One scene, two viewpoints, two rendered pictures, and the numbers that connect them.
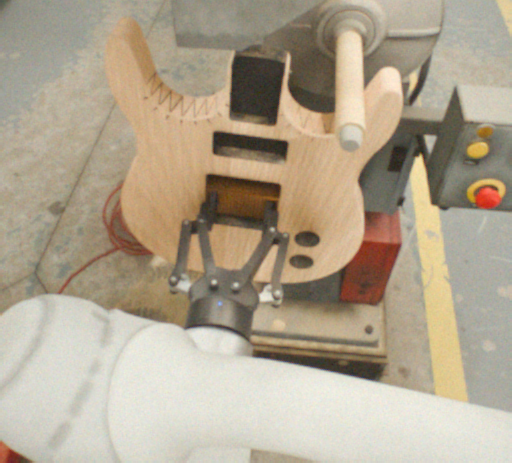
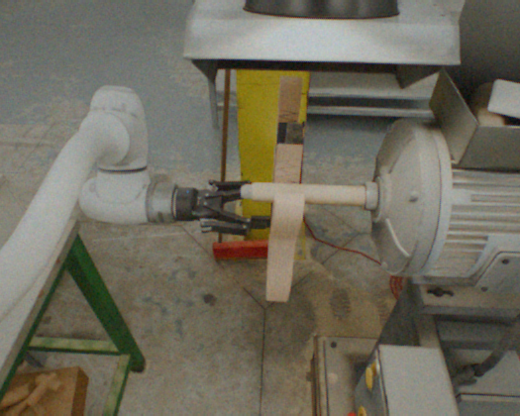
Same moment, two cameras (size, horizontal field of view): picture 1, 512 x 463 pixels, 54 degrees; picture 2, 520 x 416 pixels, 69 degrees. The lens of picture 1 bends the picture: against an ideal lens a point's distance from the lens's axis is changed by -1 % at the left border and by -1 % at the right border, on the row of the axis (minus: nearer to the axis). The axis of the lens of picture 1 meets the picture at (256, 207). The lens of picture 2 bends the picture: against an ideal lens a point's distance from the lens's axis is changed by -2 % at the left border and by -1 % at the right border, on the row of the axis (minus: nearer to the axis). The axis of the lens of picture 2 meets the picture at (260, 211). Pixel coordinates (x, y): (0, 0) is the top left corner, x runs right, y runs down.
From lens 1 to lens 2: 0.69 m
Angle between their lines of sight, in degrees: 55
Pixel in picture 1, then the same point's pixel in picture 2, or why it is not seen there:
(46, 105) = not seen: hidden behind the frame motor
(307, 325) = (336, 401)
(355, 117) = (258, 186)
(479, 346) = not seen: outside the picture
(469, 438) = (43, 194)
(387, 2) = (394, 197)
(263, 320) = (334, 364)
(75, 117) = not seen: hidden behind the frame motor
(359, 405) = (63, 160)
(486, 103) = (413, 371)
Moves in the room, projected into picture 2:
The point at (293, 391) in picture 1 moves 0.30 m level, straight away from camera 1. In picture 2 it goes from (73, 144) to (252, 157)
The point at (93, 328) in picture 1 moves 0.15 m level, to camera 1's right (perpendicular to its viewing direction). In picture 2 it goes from (115, 103) to (96, 152)
